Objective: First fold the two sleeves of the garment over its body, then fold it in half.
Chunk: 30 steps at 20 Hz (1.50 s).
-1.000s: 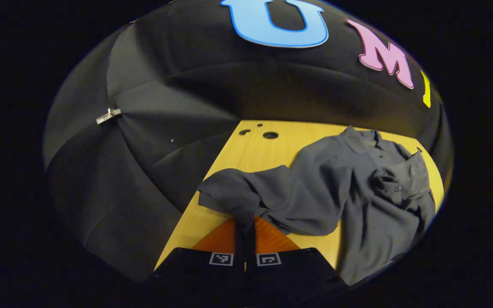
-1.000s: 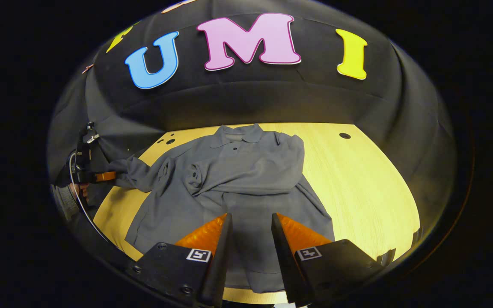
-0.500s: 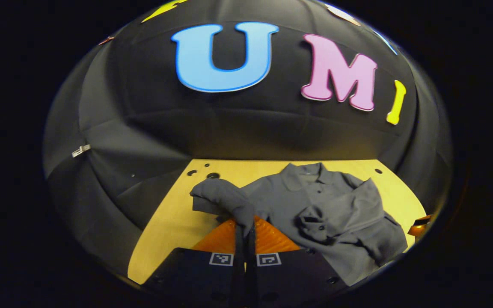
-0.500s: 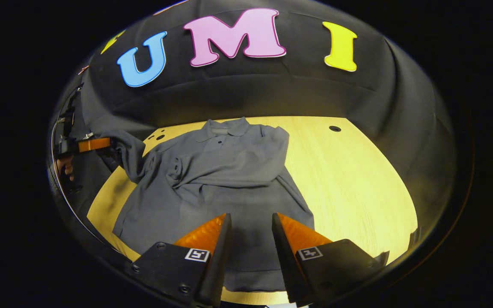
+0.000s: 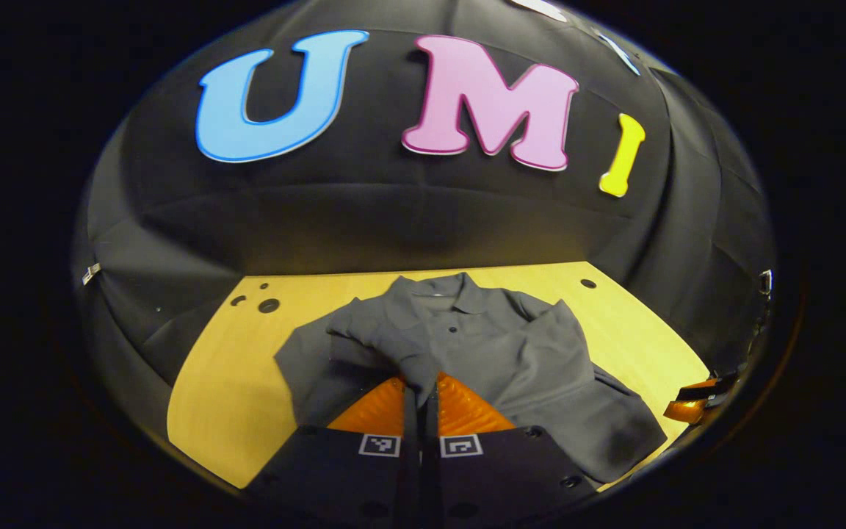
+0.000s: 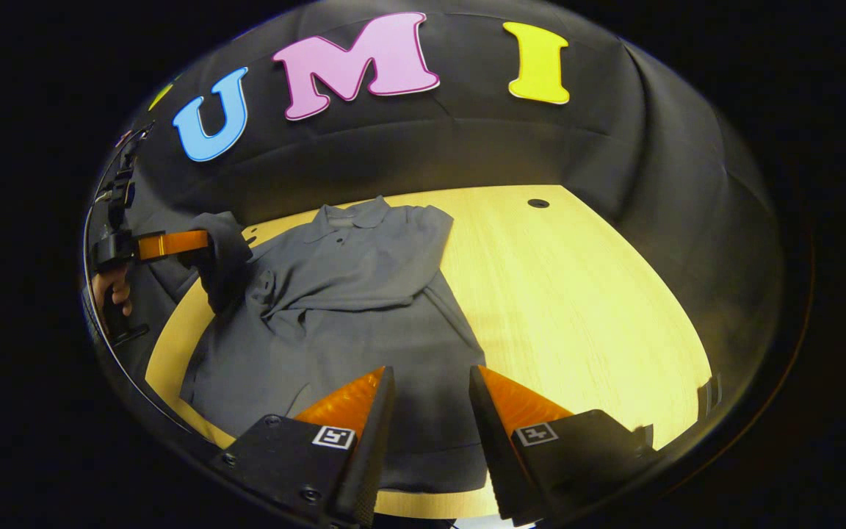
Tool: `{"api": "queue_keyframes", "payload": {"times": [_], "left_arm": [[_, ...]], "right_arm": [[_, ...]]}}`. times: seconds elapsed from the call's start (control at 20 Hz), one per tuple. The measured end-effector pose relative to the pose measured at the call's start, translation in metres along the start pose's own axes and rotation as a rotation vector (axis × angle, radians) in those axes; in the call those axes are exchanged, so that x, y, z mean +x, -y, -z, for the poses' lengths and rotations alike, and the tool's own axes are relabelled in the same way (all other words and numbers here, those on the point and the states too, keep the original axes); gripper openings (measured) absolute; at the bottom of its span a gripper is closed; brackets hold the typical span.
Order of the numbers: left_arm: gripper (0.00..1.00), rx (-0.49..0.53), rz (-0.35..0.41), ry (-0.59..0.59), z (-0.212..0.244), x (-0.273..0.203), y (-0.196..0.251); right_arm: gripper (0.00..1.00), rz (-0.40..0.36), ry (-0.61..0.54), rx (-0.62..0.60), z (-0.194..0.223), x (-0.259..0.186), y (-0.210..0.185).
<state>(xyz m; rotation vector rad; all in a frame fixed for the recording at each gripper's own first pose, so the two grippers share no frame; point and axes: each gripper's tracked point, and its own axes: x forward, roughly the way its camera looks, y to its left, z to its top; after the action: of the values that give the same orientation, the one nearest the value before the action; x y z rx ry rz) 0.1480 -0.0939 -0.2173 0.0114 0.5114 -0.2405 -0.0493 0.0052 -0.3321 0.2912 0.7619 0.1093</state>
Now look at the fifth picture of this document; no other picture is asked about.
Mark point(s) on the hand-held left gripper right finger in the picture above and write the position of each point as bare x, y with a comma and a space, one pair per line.
489, 470

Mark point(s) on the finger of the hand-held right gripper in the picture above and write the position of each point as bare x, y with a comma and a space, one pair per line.
695, 400

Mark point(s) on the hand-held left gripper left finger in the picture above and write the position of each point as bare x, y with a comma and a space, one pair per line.
364, 470

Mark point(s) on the white tag clip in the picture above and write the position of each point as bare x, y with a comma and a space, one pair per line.
90, 273

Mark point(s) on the gray collared shirt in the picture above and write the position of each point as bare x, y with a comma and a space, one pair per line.
511, 345

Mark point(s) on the black backdrop cloth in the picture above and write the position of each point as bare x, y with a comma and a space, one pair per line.
393, 213

